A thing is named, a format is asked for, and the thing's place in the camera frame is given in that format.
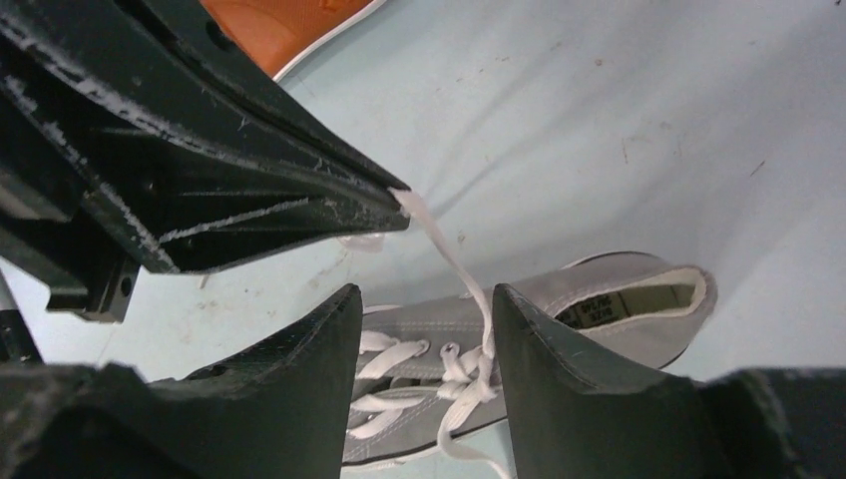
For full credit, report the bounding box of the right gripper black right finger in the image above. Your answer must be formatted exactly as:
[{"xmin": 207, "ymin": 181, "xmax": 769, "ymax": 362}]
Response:
[{"xmin": 493, "ymin": 284, "xmax": 845, "ymax": 478}]

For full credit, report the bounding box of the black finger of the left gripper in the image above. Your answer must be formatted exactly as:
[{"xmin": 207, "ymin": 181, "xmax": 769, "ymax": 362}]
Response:
[{"xmin": 1, "ymin": 1, "xmax": 409, "ymax": 322}]

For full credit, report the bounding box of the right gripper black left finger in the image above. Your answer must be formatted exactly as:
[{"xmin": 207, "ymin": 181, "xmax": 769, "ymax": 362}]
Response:
[{"xmin": 1, "ymin": 284, "xmax": 362, "ymax": 478}]

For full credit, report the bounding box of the grey canvas sneaker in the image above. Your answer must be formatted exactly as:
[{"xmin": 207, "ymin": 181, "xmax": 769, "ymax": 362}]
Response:
[{"xmin": 340, "ymin": 188, "xmax": 719, "ymax": 479}]

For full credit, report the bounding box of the overturned sneaker orange sole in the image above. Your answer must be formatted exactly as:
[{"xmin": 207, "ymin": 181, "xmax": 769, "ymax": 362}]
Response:
[{"xmin": 202, "ymin": 0, "xmax": 385, "ymax": 81}]

